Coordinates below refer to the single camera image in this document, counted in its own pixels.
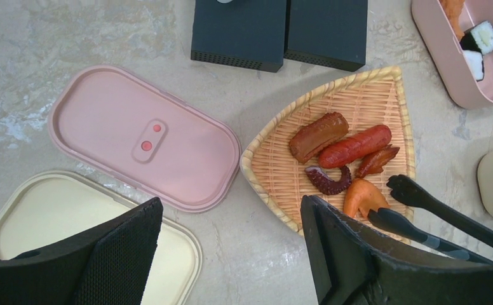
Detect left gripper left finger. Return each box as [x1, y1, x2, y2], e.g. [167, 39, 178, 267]
[0, 198, 163, 304]

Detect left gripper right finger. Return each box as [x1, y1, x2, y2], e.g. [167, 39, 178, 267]
[301, 195, 493, 304]

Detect black metal tongs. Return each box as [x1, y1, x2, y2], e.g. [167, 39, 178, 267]
[366, 174, 493, 264]

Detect woven bamboo basket tray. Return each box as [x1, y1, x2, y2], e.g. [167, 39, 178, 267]
[240, 66, 415, 234]

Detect black rice roll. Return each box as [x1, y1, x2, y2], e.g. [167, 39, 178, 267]
[460, 20, 493, 55]

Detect fried chicken piece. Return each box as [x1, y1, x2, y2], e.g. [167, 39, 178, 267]
[438, 0, 465, 42]

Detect beige lunch box lid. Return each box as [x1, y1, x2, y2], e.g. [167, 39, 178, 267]
[0, 170, 202, 304]

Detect pink lunch box lid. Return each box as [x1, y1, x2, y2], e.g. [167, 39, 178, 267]
[48, 65, 241, 213]

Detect pink lunch box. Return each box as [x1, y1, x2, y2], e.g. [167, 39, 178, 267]
[411, 1, 493, 109]

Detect right black box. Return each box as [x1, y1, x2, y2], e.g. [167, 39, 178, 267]
[284, 0, 368, 72]

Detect black box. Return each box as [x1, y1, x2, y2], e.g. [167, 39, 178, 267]
[191, 0, 287, 72]
[284, 0, 368, 72]

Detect left black box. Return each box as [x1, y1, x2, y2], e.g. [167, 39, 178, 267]
[191, 0, 287, 72]

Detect purple octopus tentacle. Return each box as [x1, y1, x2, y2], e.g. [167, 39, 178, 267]
[304, 166, 352, 196]

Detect small glazed meat strip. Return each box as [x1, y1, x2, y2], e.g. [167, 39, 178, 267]
[355, 144, 400, 179]

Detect red sausage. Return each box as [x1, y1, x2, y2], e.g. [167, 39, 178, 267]
[318, 125, 392, 169]

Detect dark brown meat slice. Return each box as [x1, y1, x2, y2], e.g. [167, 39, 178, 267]
[288, 112, 349, 164]

